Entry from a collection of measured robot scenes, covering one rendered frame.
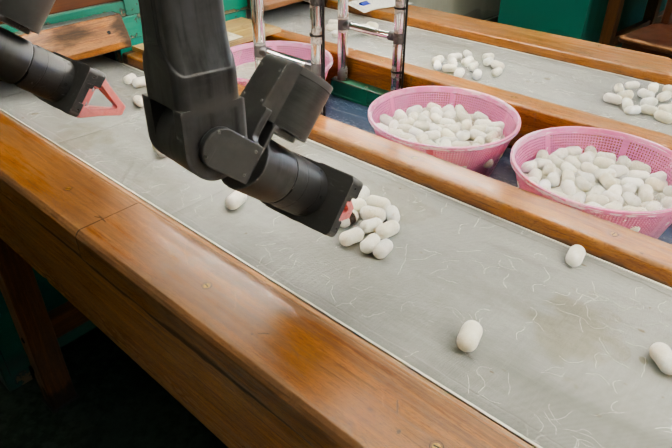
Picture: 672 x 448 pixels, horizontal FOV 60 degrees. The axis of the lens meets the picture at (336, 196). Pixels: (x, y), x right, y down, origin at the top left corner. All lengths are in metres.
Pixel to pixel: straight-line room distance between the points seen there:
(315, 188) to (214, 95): 0.16
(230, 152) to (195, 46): 0.09
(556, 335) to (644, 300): 0.13
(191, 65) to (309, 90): 0.12
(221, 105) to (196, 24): 0.06
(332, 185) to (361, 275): 0.15
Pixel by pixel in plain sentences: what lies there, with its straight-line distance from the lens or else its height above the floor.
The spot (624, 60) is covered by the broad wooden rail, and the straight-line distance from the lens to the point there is 1.47.
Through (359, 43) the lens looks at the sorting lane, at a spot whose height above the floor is 0.74.
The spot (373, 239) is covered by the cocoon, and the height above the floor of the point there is 0.76.
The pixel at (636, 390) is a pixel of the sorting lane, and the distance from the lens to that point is 0.65.
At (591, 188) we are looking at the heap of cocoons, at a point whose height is 0.73.
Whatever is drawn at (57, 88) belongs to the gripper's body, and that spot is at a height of 0.92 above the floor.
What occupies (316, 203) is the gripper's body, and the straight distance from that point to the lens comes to 0.59.
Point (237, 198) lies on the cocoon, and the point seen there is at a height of 0.76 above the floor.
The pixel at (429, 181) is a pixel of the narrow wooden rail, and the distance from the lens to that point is 0.88.
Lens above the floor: 1.19
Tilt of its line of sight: 32 degrees down
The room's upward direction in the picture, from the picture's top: straight up
